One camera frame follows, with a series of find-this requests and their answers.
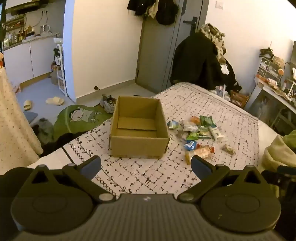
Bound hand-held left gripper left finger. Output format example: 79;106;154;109
29;155;116;204

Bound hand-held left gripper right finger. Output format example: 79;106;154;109
177;155;266;203

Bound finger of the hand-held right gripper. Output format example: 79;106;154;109
277;165;296;176

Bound clear yellow biscuit packet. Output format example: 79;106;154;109
185;146;215;164

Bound small brown snack packet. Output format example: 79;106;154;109
222;144;236;155

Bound large green snack packet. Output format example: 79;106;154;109
199;115;214;127

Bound brown cardboard box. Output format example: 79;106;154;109
109;96;171;160

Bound person's right forearm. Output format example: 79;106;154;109
263;130;296;172

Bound black clothes pile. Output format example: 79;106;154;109
42;132;77;156

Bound green cartoon floor mat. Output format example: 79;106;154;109
54;104;114;141

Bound grey fluffy cushion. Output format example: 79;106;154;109
35;118;55;142

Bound grey sneaker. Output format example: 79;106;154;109
100;94;117;113

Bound orange plastic basket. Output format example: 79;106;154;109
230;90;250;108

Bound plastic bags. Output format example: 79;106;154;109
215;85;232;100

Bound blue-grey cushion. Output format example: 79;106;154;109
23;111;38;123

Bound white desk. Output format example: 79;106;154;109
245;76;296;137

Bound cream dotted tablecloth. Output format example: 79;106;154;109
0;67;44;176

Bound white shelf rack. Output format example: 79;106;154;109
53;43;67;95

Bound small drawer organizer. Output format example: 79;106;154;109
257;57;281;81

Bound black coat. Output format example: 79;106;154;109
169;31;242;93

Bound grey door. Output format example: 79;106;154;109
135;0;208;90

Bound dark figurine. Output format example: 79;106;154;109
258;47;274;58

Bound white kitchen cabinet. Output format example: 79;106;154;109
2;37;64;80

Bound patterned scarf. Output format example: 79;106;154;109
200;23;227;64

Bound kitchen spice shelf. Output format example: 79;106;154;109
2;16;26;47

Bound hanging black bag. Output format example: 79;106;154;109
155;0;179;25

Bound hanging beige garment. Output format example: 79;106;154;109
146;1;160;18

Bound black door handle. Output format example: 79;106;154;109
183;16;198;35

